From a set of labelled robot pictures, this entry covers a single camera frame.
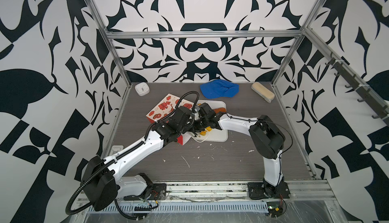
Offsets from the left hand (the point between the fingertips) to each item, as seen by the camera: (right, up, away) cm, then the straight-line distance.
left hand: (185, 112), depth 79 cm
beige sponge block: (+55, +12, +32) cm, 65 cm away
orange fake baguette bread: (+23, 0, +23) cm, 33 cm away
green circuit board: (+42, -44, -8) cm, 61 cm away
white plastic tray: (+17, -15, +14) cm, 26 cm away
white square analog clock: (-33, +14, +33) cm, 49 cm away
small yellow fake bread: (+13, -10, +8) cm, 18 cm away
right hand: (0, -10, +8) cm, 13 cm away
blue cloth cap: (+23, +15, +33) cm, 43 cm away
